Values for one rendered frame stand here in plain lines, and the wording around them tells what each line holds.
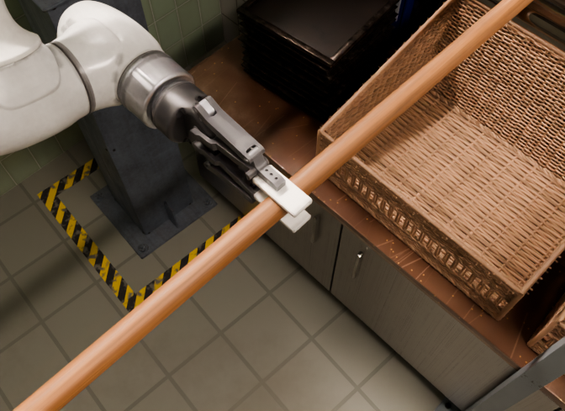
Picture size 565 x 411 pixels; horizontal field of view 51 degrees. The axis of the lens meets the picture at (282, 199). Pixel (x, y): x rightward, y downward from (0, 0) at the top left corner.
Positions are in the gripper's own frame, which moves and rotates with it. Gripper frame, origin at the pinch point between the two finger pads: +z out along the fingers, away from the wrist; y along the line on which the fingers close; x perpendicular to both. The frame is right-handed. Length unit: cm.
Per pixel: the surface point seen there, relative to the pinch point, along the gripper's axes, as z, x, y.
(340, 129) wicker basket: -25, -45, 52
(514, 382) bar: 38, -27, 58
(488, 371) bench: 35, -33, 76
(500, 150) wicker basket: 4, -74, 61
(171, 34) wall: -120, -62, 100
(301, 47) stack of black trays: -41, -47, 38
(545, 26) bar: 6, -50, 2
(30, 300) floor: -79, 34, 120
